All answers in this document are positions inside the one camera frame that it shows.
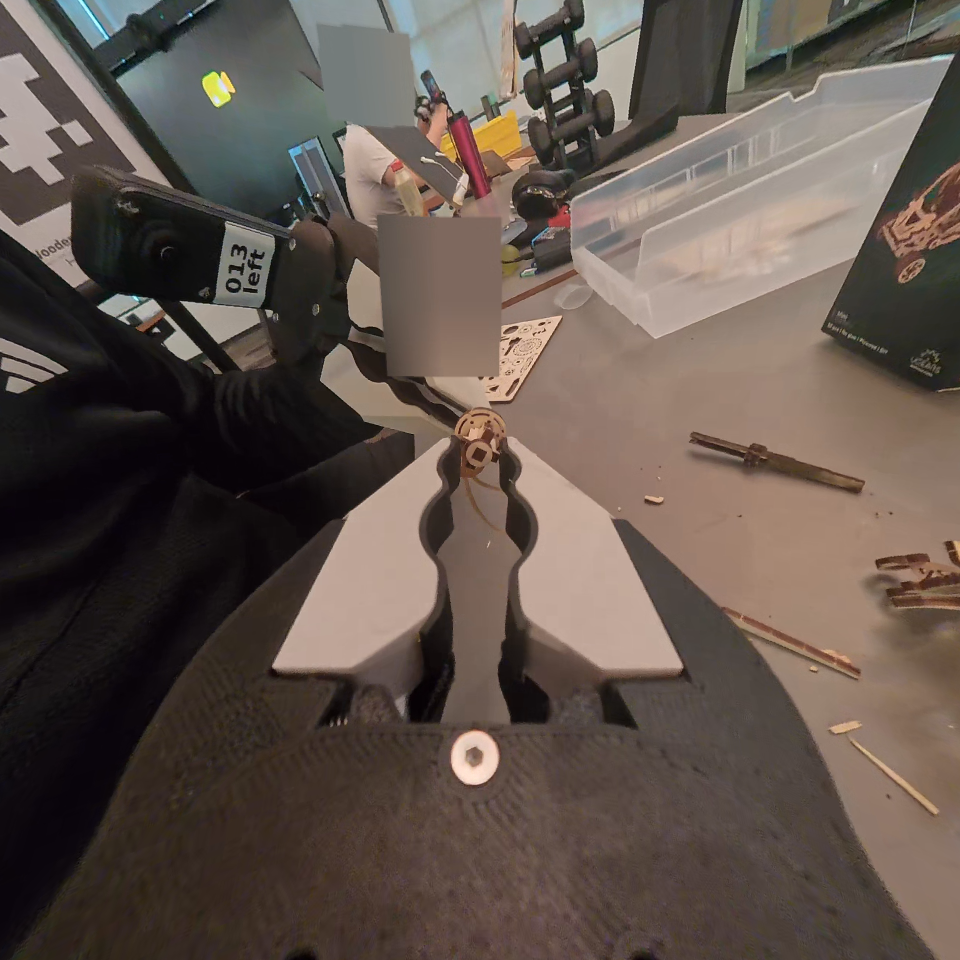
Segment large black screen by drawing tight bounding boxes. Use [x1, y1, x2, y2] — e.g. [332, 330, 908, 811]
[114, 0, 348, 228]

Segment black dumbbell rack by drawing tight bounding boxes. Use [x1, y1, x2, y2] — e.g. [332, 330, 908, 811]
[513, 0, 618, 172]

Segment round wooden wheel disc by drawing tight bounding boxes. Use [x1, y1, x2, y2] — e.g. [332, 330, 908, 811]
[453, 407, 510, 479]

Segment black headphones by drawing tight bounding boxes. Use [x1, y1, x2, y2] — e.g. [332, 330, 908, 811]
[511, 168, 579, 221]

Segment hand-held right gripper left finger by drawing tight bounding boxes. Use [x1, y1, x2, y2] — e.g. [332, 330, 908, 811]
[271, 436, 462, 717]

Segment yellow plastic bin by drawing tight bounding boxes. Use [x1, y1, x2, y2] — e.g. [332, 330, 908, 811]
[471, 110, 521, 160]

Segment person's left forearm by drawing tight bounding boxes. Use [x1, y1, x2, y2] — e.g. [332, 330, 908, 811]
[191, 366, 417, 500]

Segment dark wooden shaft strip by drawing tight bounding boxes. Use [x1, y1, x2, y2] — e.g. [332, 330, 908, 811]
[721, 606, 863, 681]

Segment black power adapter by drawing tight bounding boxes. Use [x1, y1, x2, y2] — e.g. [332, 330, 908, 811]
[530, 227, 576, 273]

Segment long wooden sliver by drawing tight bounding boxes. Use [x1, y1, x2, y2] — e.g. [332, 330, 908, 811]
[847, 736, 941, 817]

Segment wooden buggy model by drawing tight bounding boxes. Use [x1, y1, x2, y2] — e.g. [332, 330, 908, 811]
[874, 540, 960, 611]

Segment dark wooden gear axle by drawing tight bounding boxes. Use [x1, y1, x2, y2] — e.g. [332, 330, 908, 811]
[688, 431, 866, 496]

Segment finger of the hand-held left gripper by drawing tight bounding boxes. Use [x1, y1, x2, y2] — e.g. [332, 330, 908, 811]
[351, 348, 490, 438]
[345, 257, 385, 350]

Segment magenta water bottle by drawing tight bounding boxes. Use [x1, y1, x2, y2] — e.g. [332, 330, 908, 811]
[447, 109, 493, 201]

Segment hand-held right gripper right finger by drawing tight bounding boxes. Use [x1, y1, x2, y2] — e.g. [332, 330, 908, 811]
[501, 436, 685, 717]

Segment dark model kit box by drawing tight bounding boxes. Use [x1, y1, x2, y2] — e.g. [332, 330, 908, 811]
[821, 52, 960, 393]

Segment black office chair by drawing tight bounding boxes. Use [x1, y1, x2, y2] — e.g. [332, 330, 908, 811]
[600, 0, 745, 168]

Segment framed marker sign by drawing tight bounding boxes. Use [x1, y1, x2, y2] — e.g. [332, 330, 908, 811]
[0, 0, 243, 374]

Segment wooden sheet piece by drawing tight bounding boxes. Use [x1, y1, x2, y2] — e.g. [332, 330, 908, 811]
[480, 315, 565, 405]

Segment clear plastic bin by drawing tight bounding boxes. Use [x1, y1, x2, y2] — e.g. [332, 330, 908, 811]
[568, 54, 955, 340]

